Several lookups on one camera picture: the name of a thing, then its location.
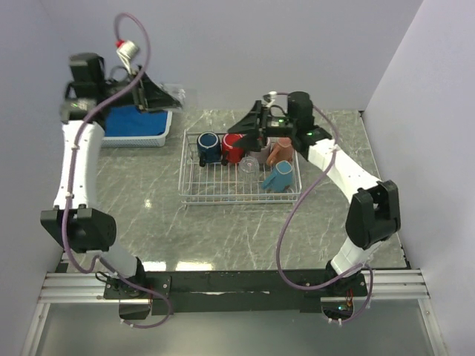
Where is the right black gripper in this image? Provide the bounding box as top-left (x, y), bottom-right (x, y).
top-left (229, 100), bottom-right (298, 153)

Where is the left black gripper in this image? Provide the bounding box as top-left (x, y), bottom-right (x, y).
top-left (99, 65), bottom-right (182, 114)

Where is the clear glass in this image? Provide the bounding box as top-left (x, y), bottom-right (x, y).
top-left (238, 156), bottom-right (260, 176)
top-left (158, 82), bottom-right (186, 109)

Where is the mauve mug black handle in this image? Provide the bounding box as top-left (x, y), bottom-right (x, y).
top-left (247, 145), bottom-right (271, 164)

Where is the red mug black handle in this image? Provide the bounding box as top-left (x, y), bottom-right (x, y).
top-left (221, 133), bottom-right (245, 165)

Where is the pink floral mug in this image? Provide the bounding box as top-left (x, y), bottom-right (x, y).
top-left (266, 137), bottom-right (294, 166)

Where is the dark blue mug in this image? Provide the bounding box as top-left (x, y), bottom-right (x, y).
top-left (197, 131), bottom-right (221, 167)

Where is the light blue white mug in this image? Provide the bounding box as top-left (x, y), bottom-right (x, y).
top-left (261, 160), bottom-right (293, 193)

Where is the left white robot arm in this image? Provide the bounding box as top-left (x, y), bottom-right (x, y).
top-left (40, 53), bottom-right (181, 298)

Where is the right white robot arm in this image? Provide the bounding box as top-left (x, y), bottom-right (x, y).
top-left (228, 91), bottom-right (401, 296)

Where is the blue cloth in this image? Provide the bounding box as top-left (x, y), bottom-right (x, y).
top-left (105, 106), bottom-right (168, 137)

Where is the white plastic basket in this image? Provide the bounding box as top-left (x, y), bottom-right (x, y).
top-left (102, 111), bottom-right (173, 148)

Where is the black base beam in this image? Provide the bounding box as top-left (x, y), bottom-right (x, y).
top-left (96, 269), bottom-right (369, 320)

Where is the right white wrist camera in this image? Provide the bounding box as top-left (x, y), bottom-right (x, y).
top-left (262, 91), bottom-right (278, 108)

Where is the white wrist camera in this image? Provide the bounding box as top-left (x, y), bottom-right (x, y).
top-left (116, 39), bottom-right (140, 75)
top-left (262, 91), bottom-right (278, 108)

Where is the white wire dish rack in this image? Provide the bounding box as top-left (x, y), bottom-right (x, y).
top-left (178, 131), bottom-right (302, 205)

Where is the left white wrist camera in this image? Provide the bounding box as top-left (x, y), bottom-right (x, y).
top-left (116, 39), bottom-right (140, 75)

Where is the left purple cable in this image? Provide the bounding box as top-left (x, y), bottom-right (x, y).
top-left (62, 13), bottom-right (175, 330)

